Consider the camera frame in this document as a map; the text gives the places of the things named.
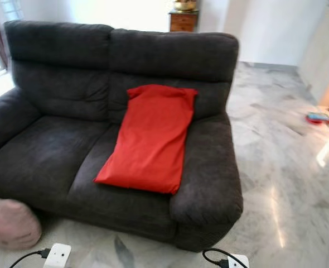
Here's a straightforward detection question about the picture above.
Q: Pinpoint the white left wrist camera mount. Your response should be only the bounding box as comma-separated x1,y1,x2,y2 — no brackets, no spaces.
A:
43,243,71,268

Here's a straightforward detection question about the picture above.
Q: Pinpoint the dark fabric sofa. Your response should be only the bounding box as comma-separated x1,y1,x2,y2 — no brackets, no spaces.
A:
0,21,244,253

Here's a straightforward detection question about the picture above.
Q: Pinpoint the red dish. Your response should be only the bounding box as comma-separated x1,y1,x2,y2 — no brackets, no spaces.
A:
306,112,329,125

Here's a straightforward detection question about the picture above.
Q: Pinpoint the brass pot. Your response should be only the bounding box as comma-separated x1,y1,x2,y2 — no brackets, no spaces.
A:
173,0,197,13

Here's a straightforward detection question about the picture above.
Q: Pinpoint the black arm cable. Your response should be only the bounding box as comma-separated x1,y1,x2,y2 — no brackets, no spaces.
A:
202,248,249,268
9,248,51,268

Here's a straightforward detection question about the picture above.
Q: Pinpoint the small wooden cabinet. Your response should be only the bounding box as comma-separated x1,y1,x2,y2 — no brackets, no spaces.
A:
168,10,200,33

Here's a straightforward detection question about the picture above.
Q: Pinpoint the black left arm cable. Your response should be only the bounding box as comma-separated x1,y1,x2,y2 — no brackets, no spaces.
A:
9,248,51,268

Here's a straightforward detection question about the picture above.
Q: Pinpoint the glass block window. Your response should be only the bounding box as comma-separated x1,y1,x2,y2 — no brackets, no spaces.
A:
0,0,25,22

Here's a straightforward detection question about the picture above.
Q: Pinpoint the white cabinet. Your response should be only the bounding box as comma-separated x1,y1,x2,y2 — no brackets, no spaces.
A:
298,3,329,101

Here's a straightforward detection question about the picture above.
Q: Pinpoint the red pillow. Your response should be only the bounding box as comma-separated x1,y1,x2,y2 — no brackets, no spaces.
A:
94,84,199,195

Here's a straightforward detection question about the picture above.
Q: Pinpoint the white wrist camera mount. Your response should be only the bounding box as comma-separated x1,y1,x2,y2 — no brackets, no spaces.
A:
43,243,71,268
227,254,250,268

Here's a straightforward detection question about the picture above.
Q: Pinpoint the pink plush pillow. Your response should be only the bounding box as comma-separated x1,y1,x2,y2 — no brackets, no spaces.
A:
0,197,42,251

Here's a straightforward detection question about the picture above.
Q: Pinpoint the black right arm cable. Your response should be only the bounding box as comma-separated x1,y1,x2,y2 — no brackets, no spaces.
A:
202,248,249,268

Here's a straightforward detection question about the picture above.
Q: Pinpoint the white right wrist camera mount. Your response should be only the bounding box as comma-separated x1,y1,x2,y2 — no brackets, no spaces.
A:
227,254,250,268

